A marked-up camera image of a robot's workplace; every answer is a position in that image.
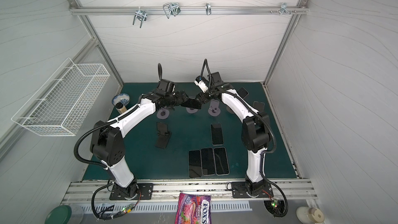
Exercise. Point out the blue white bowl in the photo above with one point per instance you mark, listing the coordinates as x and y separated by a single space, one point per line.
122 98

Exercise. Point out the white round container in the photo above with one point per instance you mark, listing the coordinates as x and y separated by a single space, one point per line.
310 215

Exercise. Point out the metal clamp left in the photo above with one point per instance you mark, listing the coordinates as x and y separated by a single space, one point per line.
140 16

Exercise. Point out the round stand far left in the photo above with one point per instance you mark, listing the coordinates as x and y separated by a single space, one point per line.
163 114

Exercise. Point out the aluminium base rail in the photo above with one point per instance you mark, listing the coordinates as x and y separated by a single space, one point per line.
169 190

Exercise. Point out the metal clamp small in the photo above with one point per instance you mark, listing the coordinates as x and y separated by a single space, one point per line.
208 9

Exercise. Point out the round stand of tilted phone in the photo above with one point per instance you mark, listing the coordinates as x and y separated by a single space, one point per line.
229 110

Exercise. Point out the white-edged phone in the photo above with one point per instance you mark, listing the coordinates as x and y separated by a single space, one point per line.
221 161

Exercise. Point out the metal clamp right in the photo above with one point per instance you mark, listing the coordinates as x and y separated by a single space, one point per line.
283 10

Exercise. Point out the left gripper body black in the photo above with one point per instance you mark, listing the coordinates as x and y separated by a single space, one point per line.
178 98

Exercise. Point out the black stand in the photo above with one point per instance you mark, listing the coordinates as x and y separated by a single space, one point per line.
259 106
164 135

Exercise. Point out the white wire basket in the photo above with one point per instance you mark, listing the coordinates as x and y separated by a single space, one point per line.
60 106

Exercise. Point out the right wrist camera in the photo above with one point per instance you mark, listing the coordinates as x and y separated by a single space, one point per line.
201 83

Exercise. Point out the green lid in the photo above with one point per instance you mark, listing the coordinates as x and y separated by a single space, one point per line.
59 215

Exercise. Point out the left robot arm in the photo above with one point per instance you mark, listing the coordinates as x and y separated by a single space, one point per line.
108 137

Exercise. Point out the landscape phone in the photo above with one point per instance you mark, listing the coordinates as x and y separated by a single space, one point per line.
195 104
195 164

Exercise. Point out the purple phone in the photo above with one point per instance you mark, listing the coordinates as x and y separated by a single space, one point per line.
208 161

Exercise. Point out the Fox's candy bag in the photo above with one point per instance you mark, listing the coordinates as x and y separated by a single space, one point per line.
193 209

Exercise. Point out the aluminium crossbar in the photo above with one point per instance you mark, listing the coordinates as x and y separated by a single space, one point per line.
185 10

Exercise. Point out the round stand of middle phone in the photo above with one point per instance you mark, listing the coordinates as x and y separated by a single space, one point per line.
192 110

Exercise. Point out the metal clamp middle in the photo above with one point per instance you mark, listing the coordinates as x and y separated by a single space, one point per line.
171 9

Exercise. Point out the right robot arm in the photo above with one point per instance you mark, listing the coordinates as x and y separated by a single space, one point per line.
256 135

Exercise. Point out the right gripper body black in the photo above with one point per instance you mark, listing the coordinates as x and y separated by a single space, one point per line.
202 98

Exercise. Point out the round stand of upright phone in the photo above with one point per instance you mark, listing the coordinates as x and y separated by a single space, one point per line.
214 109

